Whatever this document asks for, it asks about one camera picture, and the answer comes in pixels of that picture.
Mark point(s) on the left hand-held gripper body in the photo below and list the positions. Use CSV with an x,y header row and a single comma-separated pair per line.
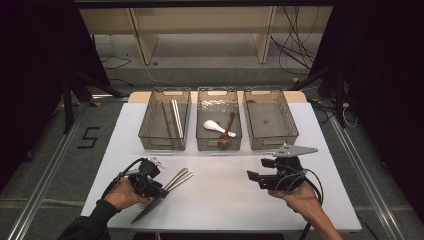
x,y
146,181

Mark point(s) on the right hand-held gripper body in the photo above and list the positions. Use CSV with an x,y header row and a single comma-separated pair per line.
x,y
286,176

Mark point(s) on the silver metal fork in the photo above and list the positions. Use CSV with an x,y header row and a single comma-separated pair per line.
x,y
178,176

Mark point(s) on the smoky clear plastic bin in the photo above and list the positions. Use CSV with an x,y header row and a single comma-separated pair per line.
x,y
268,123
213,110
156,126

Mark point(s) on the brown wooden spoon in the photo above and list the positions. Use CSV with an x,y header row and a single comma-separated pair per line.
x,y
230,121

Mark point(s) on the white ceramic spoon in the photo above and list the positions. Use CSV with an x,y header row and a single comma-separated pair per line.
x,y
211,125

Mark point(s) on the person's left hand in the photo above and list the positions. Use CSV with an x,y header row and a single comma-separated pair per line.
x,y
123,196

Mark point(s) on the person's right hand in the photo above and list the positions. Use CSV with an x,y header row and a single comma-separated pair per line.
x,y
303,200

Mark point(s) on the silver metal knife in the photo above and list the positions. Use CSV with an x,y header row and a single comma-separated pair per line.
x,y
145,211

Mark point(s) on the white table mat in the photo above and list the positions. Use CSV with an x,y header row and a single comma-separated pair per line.
x,y
306,133

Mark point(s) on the black tripod stand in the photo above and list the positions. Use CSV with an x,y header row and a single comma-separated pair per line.
x,y
339,96
68,100

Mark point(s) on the black curtain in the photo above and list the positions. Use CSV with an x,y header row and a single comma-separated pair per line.
x,y
33,83
386,83

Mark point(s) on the beige wooden desk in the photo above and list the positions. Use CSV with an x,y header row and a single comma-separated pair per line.
x,y
200,18

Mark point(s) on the aluminium floor rail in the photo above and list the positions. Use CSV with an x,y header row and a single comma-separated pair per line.
x,y
43,186
366,176

